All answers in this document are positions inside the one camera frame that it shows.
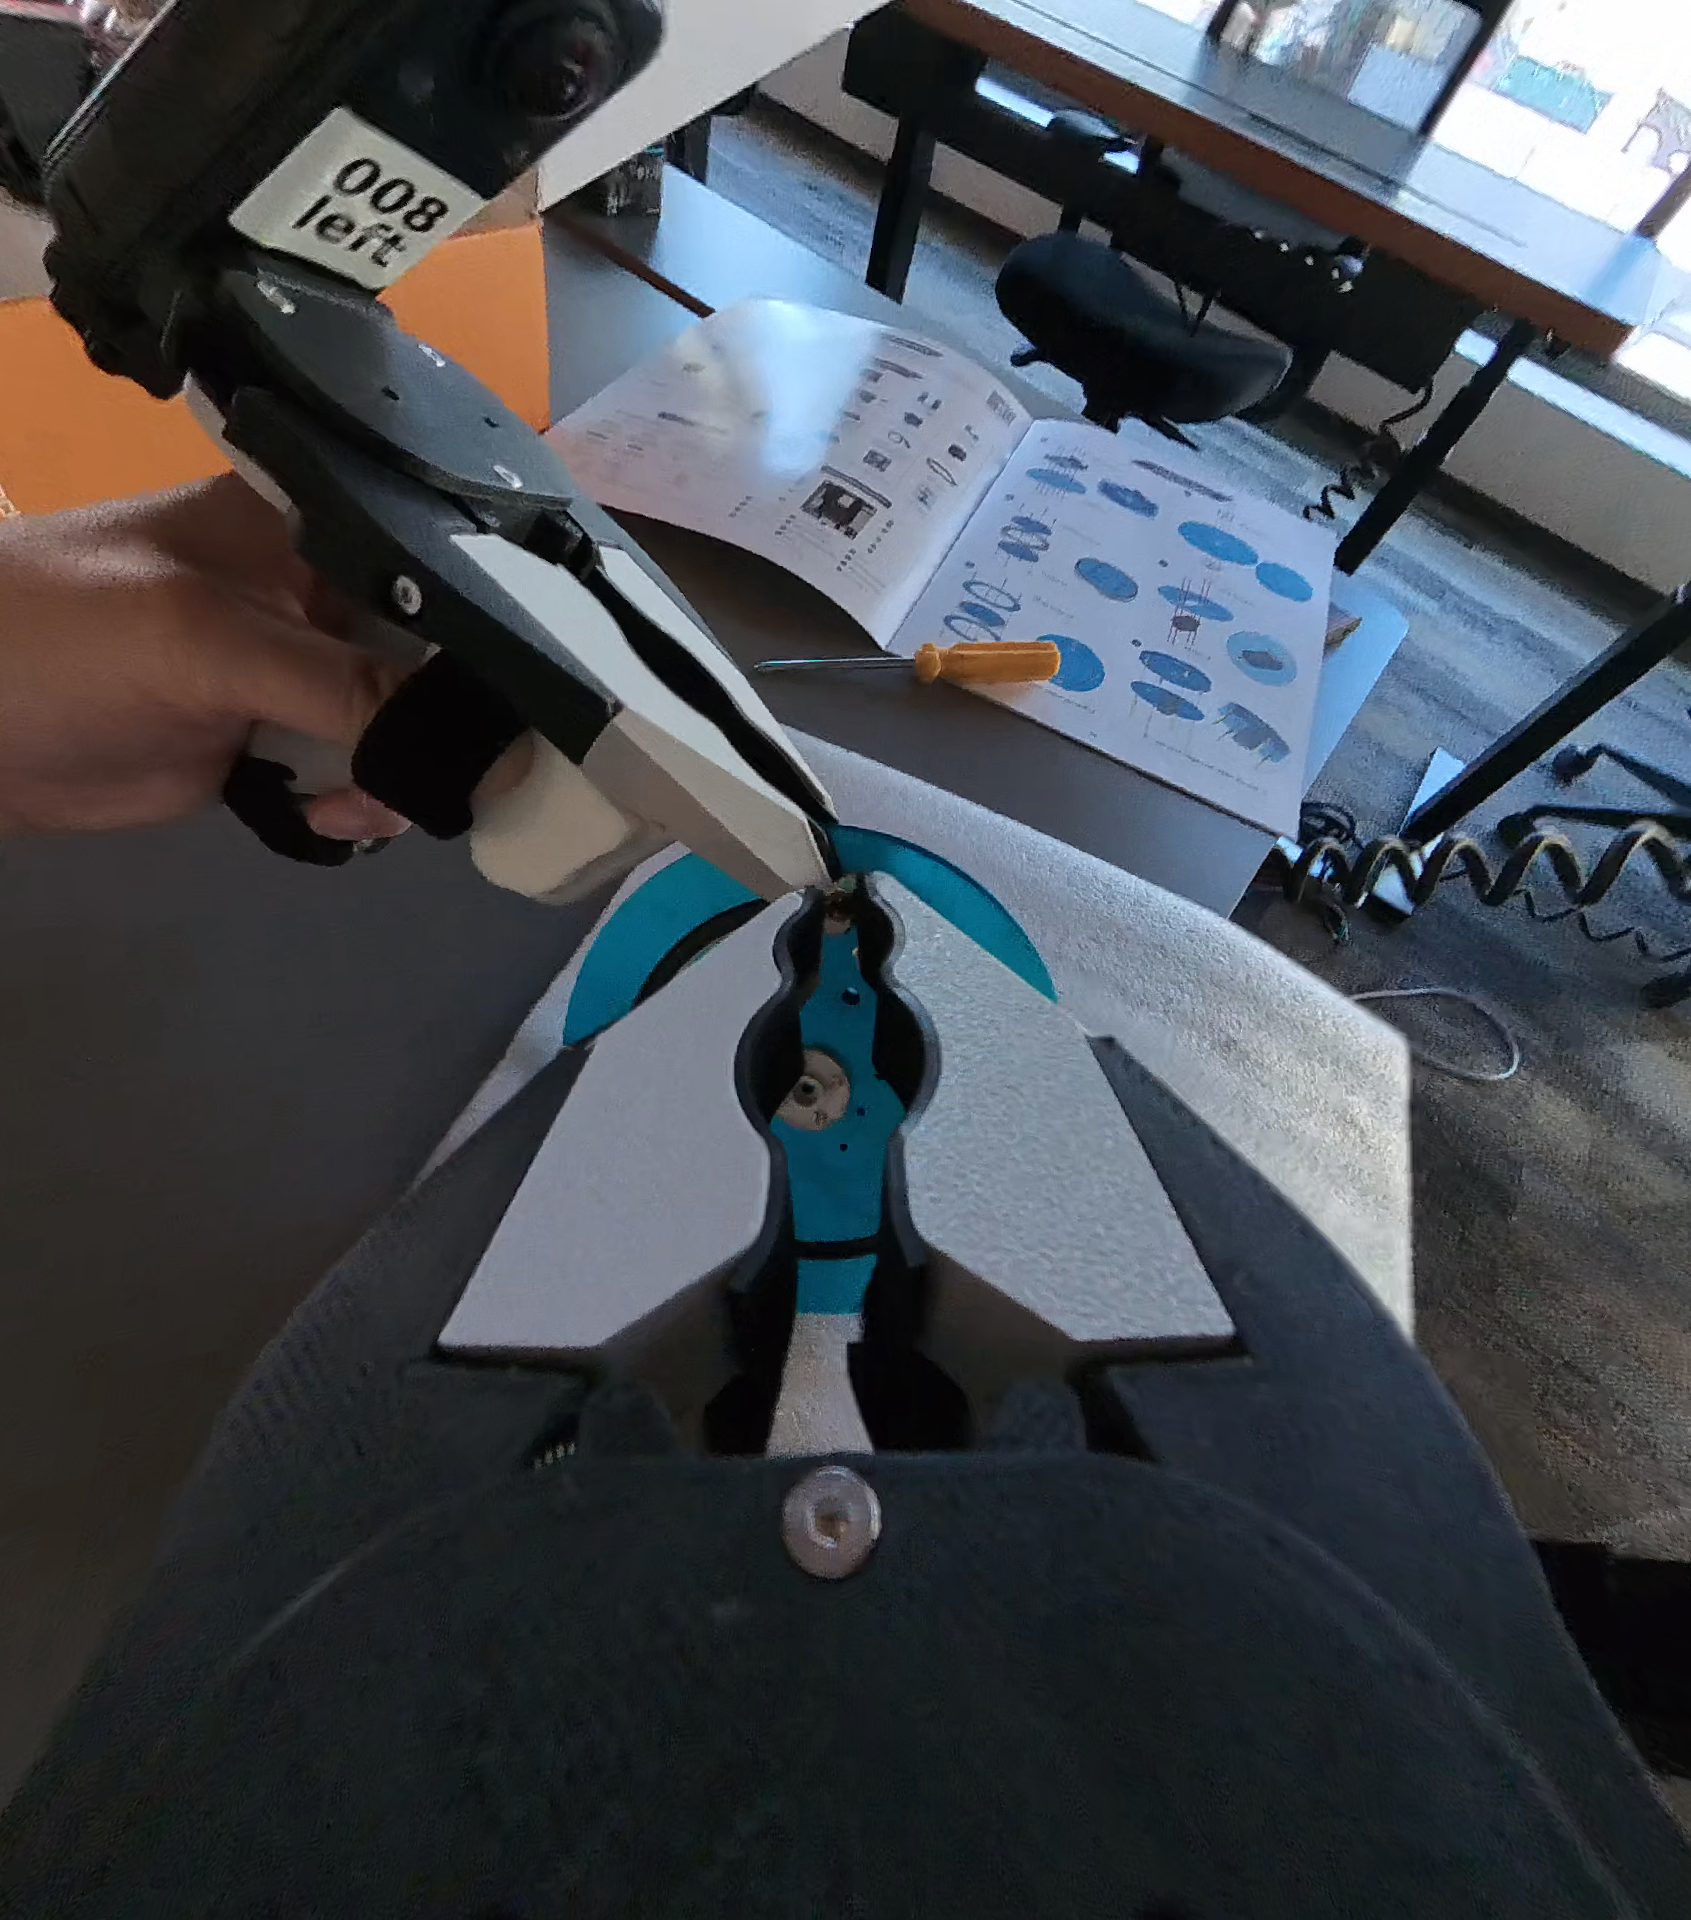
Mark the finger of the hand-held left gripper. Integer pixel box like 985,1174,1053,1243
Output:
593,542,841,828
455,532,837,899

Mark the orange cardboard box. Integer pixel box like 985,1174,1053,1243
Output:
0,0,883,530

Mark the black desk leg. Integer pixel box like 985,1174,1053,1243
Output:
1398,501,1691,842

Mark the white foam sheet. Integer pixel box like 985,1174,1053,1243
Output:
431,733,1416,1457

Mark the person's left hand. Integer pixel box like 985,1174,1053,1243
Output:
0,475,415,860

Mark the white floor cable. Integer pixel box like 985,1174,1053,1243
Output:
1346,982,1520,1086

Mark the printed instruction manual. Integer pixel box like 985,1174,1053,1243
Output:
545,296,1338,834

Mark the blue round metal turntable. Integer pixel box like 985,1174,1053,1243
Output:
563,824,1059,1322

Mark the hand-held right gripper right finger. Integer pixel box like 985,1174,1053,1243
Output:
851,876,1237,1454

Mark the dark blue stool chair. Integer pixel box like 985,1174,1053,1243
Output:
995,232,1296,437

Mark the dark grey desk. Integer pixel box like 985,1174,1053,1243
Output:
0,209,1408,1878

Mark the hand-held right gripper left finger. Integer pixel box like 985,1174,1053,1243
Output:
439,891,805,1454

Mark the yellow handled screwdriver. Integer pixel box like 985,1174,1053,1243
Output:
755,636,1063,687

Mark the wooden office table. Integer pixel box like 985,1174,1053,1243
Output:
845,0,1678,571

